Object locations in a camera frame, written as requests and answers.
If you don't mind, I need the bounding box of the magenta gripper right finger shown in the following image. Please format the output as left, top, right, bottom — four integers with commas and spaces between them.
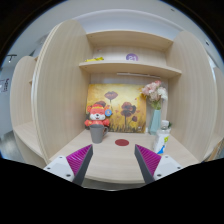
134, 145, 161, 184

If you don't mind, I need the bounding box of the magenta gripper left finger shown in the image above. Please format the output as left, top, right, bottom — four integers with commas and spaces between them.
66, 144, 93, 186

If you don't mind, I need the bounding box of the red round coaster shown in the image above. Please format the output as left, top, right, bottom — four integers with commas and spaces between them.
115, 139, 129, 147

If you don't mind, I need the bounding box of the teal geometric vase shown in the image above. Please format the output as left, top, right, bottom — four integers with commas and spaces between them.
149, 110, 161, 135

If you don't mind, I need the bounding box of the grey ceramic mug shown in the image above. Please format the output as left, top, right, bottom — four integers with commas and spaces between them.
90, 124, 108, 144

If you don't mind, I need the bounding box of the red plush fox toy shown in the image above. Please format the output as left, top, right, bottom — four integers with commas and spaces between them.
84, 104, 110, 126

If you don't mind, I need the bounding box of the poppy flower painting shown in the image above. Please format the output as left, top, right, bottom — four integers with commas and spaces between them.
86, 84, 147, 133

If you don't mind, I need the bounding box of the pink white flower bouquet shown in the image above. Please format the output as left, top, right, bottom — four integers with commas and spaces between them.
141, 80, 168, 110

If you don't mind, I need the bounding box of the light wood shelf unit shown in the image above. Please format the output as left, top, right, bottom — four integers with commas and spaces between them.
9, 18, 224, 185

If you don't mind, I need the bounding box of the yellow object on shelf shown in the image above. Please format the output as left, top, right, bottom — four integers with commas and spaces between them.
84, 57, 104, 62

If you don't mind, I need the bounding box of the purple round number tag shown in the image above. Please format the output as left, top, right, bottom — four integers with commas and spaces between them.
126, 53, 138, 61

